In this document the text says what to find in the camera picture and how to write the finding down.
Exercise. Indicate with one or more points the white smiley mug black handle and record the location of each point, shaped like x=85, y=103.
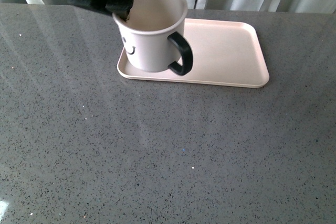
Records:
x=152, y=36

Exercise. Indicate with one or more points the beige rectangular tray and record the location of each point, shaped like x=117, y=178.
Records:
x=225, y=54

